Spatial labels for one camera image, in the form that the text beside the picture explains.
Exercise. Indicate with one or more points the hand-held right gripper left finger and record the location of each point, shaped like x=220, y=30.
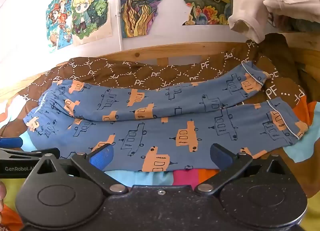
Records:
x=103, y=157

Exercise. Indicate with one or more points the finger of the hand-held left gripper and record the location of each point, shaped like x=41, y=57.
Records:
x=11, y=142

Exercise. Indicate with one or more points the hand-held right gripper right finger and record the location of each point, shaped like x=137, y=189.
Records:
x=219, y=155

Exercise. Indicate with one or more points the blue printed pants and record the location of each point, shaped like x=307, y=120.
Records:
x=160, y=131

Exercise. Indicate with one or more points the person's left hand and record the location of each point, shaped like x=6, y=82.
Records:
x=2, y=191

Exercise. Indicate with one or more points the multicoloured printed bedsheet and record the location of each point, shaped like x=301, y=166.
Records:
x=185, y=177

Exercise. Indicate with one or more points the brown patterned blanket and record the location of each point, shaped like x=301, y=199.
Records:
x=150, y=72

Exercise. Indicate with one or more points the dark grey cloth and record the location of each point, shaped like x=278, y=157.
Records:
x=297, y=24

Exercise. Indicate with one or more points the white hanging garment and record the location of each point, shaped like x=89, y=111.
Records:
x=250, y=3

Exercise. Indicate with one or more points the fish cartoon wall poster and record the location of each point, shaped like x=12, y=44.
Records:
x=58, y=25

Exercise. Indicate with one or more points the white wall conduit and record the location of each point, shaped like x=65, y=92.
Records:
x=120, y=28

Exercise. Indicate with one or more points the cartoon character wall poster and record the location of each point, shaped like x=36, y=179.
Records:
x=87, y=10

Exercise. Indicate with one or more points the swirl painting wall poster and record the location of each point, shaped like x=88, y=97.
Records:
x=140, y=3

